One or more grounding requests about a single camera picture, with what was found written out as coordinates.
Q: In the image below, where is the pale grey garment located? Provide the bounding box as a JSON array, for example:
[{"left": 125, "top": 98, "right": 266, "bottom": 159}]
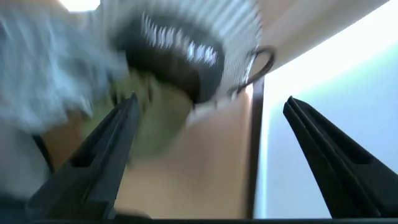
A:
[{"left": 0, "top": 6, "right": 128, "bottom": 134}]

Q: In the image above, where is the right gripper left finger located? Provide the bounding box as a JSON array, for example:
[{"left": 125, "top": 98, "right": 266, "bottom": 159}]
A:
[{"left": 27, "top": 91, "right": 141, "bottom": 220}]

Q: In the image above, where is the green long-sleeved shirt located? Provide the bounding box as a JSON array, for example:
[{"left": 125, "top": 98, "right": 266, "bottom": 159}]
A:
[{"left": 80, "top": 68, "right": 193, "bottom": 162}]

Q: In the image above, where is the white laundry basket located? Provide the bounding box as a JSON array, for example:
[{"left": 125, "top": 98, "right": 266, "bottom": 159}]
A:
[{"left": 107, "top": 0, "right": 277, "bottom": 125}]

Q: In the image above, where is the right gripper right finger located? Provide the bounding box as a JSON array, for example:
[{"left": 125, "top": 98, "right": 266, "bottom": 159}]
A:
[{"left": 282, "top": 95, "right": 398, "bottom": 218}]

